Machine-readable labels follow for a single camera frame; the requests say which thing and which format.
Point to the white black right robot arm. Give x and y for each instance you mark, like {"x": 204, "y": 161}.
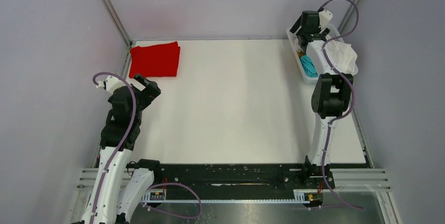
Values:
{"x": 330, "y": 97}

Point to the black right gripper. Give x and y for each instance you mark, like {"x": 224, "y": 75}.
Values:
{"x": 296, "y": 25}

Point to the aluminium frame rail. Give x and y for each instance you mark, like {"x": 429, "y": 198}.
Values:
{"x": 117, "y": 22}

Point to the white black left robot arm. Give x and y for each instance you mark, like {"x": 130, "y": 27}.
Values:
{"x": 109, "y": 203}

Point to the turquoise t shirt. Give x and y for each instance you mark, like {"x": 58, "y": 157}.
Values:
{"x": 308, "y": 67}

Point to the folded red t shirt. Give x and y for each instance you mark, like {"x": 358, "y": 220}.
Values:
{"x": 160, "y": 60}

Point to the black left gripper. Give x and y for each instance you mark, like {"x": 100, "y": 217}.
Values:
{"x": 149, "y": 92}

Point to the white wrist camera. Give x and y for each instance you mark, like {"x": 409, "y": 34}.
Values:
{"x": 110, "y": 84}
{"x": 325, "y": 17}

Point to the white t shirt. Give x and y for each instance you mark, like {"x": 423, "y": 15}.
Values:
{"x": 341, "y": 55}

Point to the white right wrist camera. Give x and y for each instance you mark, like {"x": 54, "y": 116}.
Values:
{"x": 325, "y": 17}

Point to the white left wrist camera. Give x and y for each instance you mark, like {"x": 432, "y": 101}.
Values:
{"x": 110, "y": 84}

